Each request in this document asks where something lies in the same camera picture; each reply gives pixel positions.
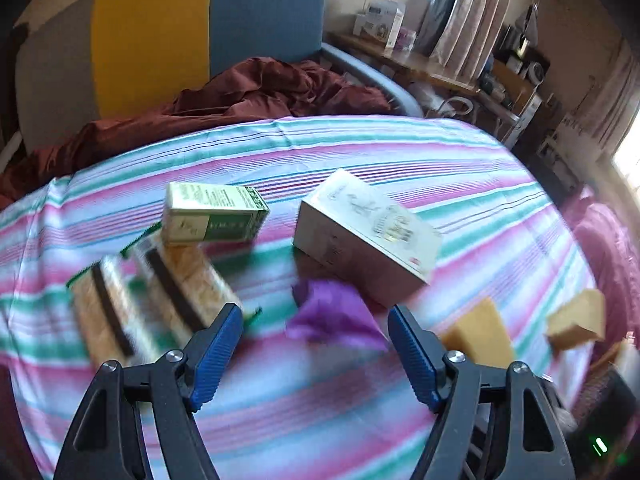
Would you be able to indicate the wooden desk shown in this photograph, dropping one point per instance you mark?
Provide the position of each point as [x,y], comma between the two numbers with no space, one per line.
[425,62]

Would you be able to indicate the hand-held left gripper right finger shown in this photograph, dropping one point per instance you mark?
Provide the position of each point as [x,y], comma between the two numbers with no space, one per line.
[410,355]

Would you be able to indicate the pink patterned curtain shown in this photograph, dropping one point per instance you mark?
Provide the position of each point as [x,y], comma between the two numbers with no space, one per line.
[475,15]

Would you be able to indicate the small green box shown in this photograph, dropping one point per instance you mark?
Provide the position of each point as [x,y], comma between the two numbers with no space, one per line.
[210,210]

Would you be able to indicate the striped cloth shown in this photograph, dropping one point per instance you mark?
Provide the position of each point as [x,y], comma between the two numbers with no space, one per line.
[310,415]

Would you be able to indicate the beige printed box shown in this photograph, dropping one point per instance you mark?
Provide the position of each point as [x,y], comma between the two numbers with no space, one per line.
[370,230]

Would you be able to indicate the cracker packet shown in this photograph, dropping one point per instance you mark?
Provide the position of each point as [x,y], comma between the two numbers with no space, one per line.
[185,280]
[107,310]

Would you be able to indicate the maroon blanket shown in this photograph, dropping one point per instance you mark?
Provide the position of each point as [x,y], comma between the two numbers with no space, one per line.
[260,90]

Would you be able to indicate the pale striped curtain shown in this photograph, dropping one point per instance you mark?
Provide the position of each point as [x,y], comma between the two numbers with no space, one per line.
[600,105]

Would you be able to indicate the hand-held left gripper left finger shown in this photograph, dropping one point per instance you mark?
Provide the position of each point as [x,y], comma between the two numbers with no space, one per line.
[217,355]

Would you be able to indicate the grey yellow blue sofa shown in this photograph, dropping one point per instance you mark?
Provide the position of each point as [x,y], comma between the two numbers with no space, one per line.
[150,35]

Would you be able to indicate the white carton box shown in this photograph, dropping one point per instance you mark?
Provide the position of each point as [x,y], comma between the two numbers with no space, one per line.
[377,22]

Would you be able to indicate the pink blanket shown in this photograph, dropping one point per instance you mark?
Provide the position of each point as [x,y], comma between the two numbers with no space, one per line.
[610,250]

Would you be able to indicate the cluttered shelf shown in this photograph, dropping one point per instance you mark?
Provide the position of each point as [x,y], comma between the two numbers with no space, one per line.
[520,60]

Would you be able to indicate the purple cloth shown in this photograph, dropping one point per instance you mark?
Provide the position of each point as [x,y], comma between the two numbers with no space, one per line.
[335,315]

